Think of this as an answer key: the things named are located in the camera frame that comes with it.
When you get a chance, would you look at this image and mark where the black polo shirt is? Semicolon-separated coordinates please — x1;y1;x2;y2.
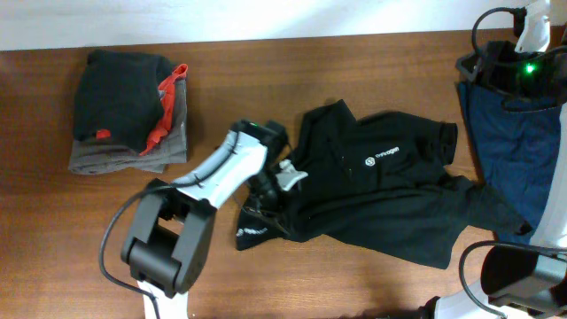
236;101;532;269

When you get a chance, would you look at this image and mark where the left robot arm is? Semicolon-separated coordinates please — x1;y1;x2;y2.
120;120;288;318

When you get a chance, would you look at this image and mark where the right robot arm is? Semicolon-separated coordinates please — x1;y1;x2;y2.
416;41;566;318

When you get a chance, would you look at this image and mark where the folded red garment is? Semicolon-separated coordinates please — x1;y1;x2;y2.
91;64;188;155

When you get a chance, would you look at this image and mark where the folded black garment on stack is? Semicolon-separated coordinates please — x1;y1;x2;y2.
74;50;175;153

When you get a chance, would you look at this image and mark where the folded grey garment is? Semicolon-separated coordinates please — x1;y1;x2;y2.
68;79;188;175

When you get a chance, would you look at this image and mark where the blue garment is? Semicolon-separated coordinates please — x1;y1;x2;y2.
457;82;566;229

